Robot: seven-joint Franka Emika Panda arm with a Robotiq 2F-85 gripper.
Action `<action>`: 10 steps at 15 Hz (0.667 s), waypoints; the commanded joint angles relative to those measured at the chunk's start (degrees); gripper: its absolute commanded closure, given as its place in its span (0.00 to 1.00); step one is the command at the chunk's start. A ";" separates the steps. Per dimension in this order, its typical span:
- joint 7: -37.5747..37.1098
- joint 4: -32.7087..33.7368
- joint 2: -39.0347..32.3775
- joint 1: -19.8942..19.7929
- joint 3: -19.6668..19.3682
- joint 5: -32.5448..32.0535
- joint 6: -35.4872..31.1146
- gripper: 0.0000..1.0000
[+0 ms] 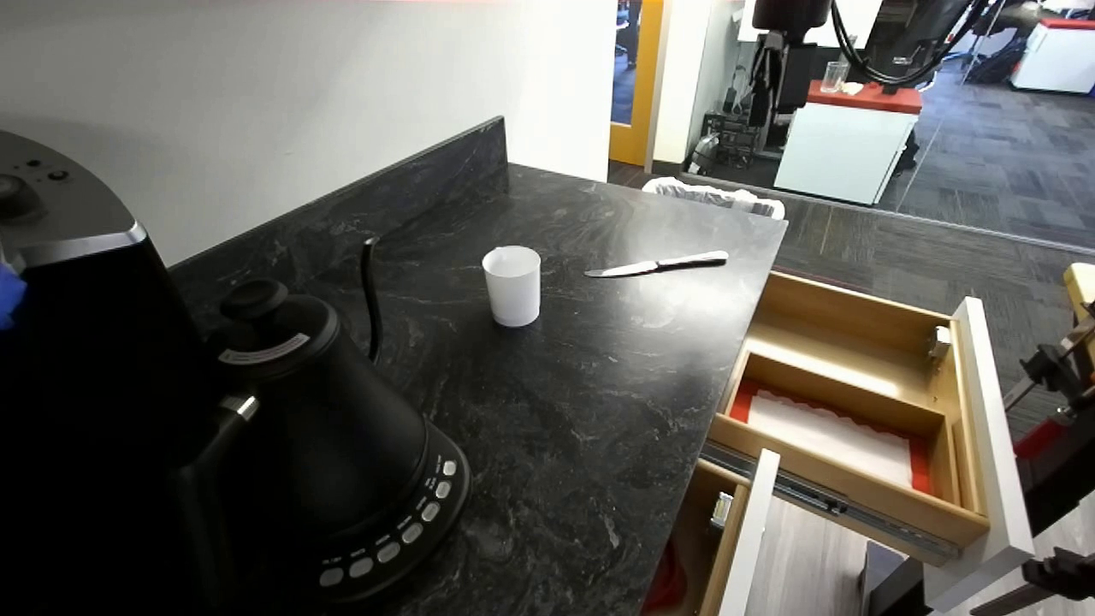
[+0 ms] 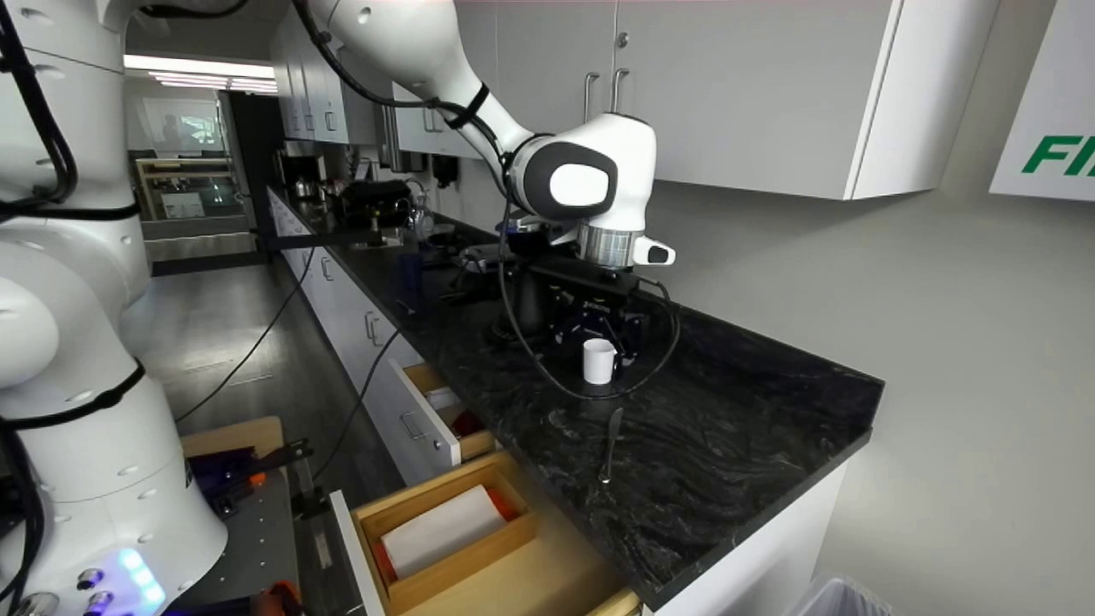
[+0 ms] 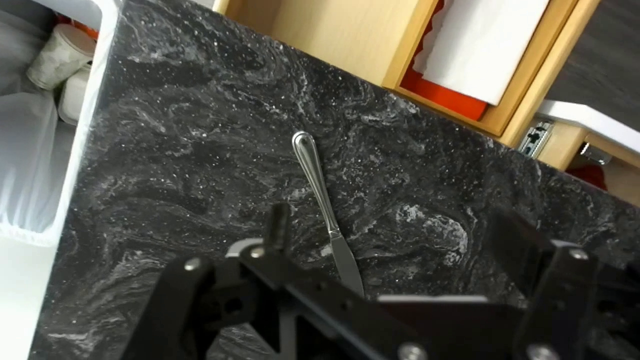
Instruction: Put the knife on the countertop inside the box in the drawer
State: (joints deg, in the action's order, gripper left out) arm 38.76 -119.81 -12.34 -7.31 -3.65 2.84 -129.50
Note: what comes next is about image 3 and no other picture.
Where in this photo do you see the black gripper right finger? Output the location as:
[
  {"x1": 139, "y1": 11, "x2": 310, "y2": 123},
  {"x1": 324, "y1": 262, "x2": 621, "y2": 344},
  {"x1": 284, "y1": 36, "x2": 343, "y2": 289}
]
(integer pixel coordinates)
[{"x1": 487, "y1": 209, "x2": 640, "y2": 360}]

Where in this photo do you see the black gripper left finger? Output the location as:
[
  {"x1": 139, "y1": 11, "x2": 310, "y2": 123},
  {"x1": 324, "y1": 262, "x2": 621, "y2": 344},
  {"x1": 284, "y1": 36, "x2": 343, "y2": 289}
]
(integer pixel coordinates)
[{"x1": 121, "y1": 203, "x2": 416, "y2": 360}]

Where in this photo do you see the silver table knife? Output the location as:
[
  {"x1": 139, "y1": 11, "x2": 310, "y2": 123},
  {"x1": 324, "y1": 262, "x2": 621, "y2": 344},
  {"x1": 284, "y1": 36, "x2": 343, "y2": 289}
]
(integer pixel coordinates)
[{"x1": 290, "y1": 131, "x2": 368, "y2": 301}]

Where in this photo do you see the small wooden drawer white front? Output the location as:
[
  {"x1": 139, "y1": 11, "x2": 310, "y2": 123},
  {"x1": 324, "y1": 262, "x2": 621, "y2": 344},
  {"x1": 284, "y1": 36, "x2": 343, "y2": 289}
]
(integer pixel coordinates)
[{"x1": 515, "y1": 98, "x2": 640, "y2": 210}]

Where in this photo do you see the wooden box orange lining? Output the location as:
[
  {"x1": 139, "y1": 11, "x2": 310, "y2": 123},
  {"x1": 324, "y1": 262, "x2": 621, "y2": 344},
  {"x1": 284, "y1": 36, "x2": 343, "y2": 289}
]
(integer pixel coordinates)
[{"x1": 381, "y1": 0, "x2": 584, "y2": 140}]

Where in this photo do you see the large wooden drawer white front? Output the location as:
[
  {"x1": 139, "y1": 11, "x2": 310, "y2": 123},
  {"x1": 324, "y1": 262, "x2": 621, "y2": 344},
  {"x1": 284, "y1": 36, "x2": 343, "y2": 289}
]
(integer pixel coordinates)
[{"x1": 216, "y1": 0, "x2": 603, "y2": 151}]

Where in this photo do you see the white trash bin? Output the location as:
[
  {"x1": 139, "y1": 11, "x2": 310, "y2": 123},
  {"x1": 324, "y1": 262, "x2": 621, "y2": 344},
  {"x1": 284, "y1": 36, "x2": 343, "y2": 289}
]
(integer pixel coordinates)
[{"x1": 0, "y1": 0, "x2": 125, "y2": 250}]

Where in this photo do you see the crumpled white paper cup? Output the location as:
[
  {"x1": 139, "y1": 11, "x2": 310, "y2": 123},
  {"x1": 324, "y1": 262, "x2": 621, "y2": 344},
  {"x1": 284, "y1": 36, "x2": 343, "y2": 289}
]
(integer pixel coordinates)
[
  {"x1": 56, "y1": 63, "x2": 96, "y2": 126},
  {"x1": 26, "y1": 22, "x2": 99, "y2": 92}
]

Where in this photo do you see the white paper sheet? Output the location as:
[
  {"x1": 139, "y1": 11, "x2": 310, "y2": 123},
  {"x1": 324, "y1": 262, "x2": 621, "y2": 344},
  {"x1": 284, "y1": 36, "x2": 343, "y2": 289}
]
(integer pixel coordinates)
[{"x1": 412, "y1": 0, "x2": 551, "y2": 109}]

